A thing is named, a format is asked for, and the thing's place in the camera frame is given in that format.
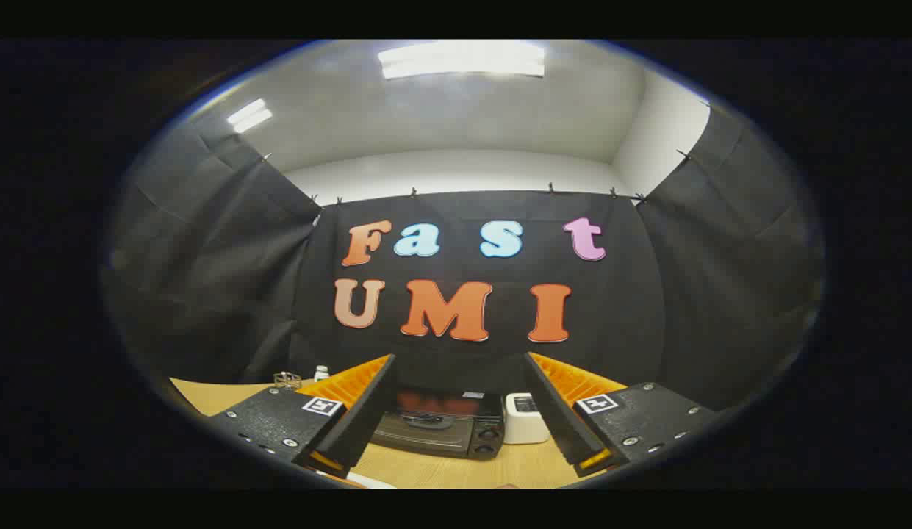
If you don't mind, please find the white bread toaster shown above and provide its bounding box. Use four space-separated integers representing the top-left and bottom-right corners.
503 392 550 445

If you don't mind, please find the large ceiling light panel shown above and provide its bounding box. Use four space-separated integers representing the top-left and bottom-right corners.
377 41 546 80

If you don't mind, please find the black toaster oven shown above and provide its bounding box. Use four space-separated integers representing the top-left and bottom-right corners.
369 388 506 461

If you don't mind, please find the small ceiling light panel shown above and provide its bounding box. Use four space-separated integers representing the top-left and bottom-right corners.
226 98 273 134

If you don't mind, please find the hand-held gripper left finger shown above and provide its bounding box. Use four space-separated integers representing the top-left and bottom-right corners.
209 354 398 478

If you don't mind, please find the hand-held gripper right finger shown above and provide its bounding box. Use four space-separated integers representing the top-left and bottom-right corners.
522 352 721 478

